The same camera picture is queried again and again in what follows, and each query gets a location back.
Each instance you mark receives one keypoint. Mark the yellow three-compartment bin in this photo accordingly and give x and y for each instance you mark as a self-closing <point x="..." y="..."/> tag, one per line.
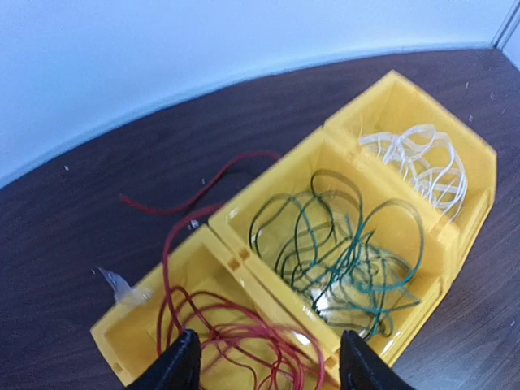
<point x="362" y="227"/>

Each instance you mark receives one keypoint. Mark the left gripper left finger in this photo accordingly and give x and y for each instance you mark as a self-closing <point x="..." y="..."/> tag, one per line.
<point x="178" y="368"/>

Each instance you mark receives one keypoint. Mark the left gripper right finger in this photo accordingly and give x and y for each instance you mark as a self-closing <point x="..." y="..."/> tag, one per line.
<point x="361" y="368"/>

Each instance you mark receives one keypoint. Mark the right aluminium frame post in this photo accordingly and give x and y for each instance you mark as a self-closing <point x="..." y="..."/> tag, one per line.
<point x="507" y="28"/>

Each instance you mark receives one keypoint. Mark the clear tape scrap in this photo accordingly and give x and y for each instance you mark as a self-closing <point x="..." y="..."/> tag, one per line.
<point x="124" y="293"/>

